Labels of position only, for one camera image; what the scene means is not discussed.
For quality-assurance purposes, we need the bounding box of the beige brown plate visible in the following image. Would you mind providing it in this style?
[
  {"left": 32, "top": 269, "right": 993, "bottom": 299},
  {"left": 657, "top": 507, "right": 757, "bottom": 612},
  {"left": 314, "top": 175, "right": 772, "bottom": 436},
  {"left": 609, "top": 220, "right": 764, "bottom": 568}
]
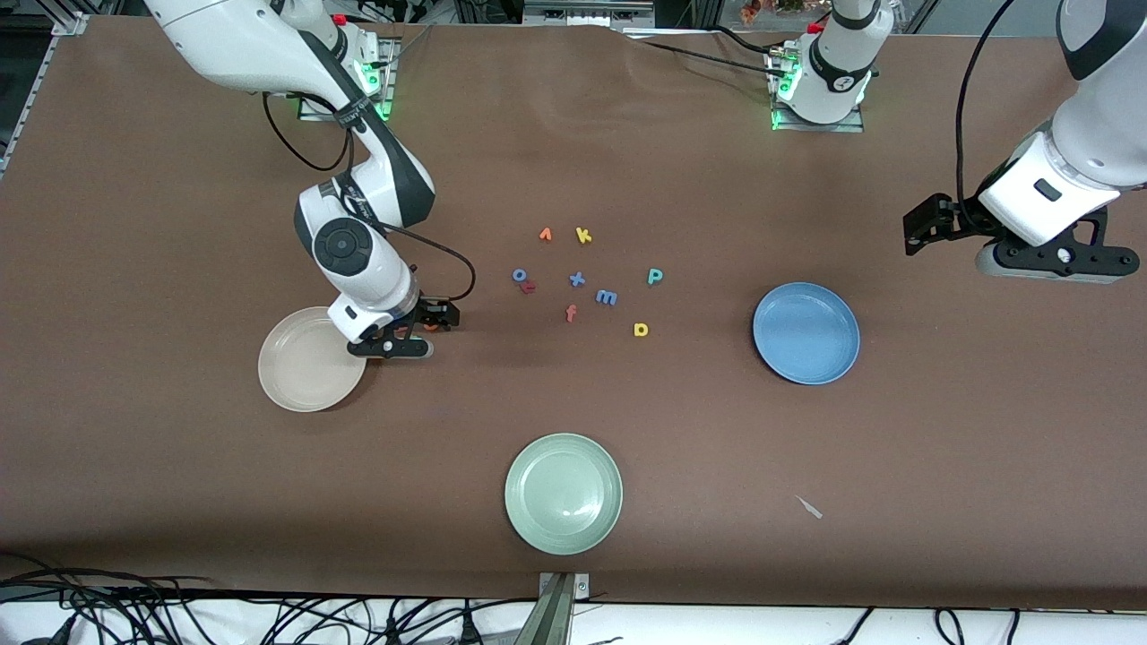
[{"left": 258, "top": 306, "right": 369, "bottom": 413}]

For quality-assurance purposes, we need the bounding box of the blue plate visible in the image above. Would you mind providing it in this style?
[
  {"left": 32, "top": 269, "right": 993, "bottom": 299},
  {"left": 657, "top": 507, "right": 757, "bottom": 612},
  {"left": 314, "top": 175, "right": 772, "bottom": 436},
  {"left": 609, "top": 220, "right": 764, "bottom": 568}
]
[{"left": 753, "top": 282, "right": 861, "bottom": 386}]

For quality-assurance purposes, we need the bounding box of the pale green plate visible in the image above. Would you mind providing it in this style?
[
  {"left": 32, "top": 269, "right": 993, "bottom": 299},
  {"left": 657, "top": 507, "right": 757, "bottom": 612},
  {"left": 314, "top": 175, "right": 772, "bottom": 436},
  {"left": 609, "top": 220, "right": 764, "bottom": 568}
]
[{"left": 505, "top": 433, "right": 624, "bottom": 556}]

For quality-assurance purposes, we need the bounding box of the brown table cover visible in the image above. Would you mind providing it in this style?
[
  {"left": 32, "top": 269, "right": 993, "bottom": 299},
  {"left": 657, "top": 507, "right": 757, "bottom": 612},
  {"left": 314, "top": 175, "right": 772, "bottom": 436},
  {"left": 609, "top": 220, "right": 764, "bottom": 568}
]
[{"left": 0, "top": 16, "right": 1147, "bottom": 610}]

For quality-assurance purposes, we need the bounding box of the grey metal box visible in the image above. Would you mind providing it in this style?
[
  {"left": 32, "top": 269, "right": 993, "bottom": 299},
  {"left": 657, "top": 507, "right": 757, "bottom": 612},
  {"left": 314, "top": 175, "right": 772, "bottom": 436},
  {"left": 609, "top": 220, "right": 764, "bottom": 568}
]
[{"left": 522, "top": 0, "right": 657, "bottom": 28}]

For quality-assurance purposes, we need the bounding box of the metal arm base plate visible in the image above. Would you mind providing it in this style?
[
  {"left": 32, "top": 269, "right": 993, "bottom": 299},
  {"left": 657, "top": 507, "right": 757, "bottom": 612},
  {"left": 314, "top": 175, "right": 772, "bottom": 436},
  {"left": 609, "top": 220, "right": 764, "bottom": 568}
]
[
  {"left": 298, "top": 36, "right": 398, "bottom": 124},
  {"left": 771, "top": 49, "right": 866, "bottom": 133}
]

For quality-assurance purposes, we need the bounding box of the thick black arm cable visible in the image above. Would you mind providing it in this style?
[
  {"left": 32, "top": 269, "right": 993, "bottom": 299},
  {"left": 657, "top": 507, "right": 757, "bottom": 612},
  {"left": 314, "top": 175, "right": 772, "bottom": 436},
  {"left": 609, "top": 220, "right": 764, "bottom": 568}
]
[{"left": 263, "top": 90, "right": 352, "bottom": 173}]

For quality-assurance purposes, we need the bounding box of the thin black cable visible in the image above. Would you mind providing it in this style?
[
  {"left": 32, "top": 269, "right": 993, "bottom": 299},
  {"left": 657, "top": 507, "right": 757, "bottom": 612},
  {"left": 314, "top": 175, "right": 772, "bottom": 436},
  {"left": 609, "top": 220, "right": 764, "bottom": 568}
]
[{"left": 381, "top": 25, "right": 433, "bottom": 68}]

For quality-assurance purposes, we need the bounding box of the grey metal bracket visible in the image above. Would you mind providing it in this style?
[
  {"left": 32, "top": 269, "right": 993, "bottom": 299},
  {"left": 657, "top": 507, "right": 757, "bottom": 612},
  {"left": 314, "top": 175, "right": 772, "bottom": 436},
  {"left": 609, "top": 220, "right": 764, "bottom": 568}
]
[{"left": 513, "top": 572, "right": 592, "bottom": 645}]

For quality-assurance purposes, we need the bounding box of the aluminium frame rail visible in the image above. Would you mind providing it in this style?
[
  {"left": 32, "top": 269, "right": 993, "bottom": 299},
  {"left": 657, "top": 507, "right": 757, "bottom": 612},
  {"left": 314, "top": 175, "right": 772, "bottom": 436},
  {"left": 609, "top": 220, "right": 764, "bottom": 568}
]
[{"left": 0, "top": 11, "right": 88, "bottom": 180}]

